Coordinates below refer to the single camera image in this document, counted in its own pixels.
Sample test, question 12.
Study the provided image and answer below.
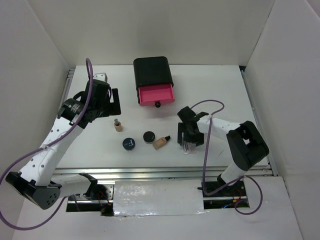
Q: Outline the large clear sachet packet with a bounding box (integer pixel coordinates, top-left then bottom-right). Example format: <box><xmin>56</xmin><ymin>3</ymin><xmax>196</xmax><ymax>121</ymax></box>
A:
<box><xmin>181</xmin><ymin>133</ymin><xmax>197</xmax><ymax>155</ymax></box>

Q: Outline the black lid powder jar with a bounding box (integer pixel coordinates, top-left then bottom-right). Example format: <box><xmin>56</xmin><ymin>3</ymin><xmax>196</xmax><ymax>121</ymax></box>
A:
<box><xmin>142</xmin><ymin>131</ymin><xmax>156</xmax><ymax>144</ymax></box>

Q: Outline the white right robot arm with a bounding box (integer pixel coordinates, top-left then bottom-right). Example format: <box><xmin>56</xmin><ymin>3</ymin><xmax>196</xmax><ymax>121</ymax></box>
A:
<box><xmin>177</xmin><ymin>106</ymin><xmax>270</xmax><ymax>196</ymax></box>

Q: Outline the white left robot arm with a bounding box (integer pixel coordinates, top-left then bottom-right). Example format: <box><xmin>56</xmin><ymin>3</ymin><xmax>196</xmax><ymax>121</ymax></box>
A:
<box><xmin>5</xmin><ymin>72</ymin><xmax>121</xmax><ymax>210</ymax></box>

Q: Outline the upright beige foundation bottle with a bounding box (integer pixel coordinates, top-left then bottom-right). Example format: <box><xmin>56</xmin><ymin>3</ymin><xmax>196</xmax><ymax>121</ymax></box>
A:
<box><xmin>113</xmin><ymin>118</ymin><xmax>123</xmax><ymax>132</ymax></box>

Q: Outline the lying beige foundation bottle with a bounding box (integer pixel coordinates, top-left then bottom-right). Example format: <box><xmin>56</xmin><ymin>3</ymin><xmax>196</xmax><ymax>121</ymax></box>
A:
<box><xmin>152</xmin><ymin>135</ymin><xmax>171</xmax><ymax>150</ymax></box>

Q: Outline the navy round compact jar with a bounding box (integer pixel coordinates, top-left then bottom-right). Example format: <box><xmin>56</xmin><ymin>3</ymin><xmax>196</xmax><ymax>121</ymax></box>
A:
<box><xmin>122</xmin><ymin>137</ymin><xmax>136</xmax><ymax>151</ymax></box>

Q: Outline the black drawer organizer box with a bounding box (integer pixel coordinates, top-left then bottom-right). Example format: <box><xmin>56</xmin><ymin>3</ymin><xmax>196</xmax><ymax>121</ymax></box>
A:
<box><xmin>133</xmin><ymin>56</ymin><xmax>174</xmax><ymax>104</ymax></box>

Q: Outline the white foil cover sheet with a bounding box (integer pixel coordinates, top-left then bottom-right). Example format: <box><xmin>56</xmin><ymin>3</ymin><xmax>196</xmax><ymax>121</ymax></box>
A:
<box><xmin>113</xmin><ymin>179</ymin><xmax>205</xmax><ymax>217</ymax></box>

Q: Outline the aluminium front rail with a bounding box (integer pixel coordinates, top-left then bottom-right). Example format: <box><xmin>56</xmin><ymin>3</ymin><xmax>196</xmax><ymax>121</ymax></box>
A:
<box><xmin>53</xmin><ymin>166</ymin><xmax>273</xmax><ymax>180</ymax></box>

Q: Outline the aluminium rail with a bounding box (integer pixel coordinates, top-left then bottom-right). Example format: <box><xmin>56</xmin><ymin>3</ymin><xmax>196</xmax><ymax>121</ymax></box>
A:
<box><xmin>240</xmin><ymin>68</ymin><xmax>279</xmax><ymax>177</ymax></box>
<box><xmin>53</xmin><ymin>166</ymin><xmax>273</xmax><ymax>180</ymax></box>
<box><xmin>61</xmin><ymin>69</ymin><xmax>75</xmax><ymax>103</ymax></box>

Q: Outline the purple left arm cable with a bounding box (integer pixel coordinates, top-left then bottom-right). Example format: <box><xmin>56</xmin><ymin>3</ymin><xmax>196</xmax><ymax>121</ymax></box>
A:
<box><xmin>0</xmin><ymin>57</ymin><xmax>94</xmax><ymax>231</ymax></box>

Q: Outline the aluminium left side rail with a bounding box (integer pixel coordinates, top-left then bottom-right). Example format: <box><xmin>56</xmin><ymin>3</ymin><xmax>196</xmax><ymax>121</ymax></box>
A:
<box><xmin>61</xmin><ymin>69</ymin><xmax>75</xmax><ymax>103</ymax></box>

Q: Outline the aluminium right side rail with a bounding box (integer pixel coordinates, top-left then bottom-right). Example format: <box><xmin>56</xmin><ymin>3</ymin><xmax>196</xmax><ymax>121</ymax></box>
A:
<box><xmin>240</xmin><ymin>68</ymin><xmax>279</xmax><ymax>177</ymax></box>

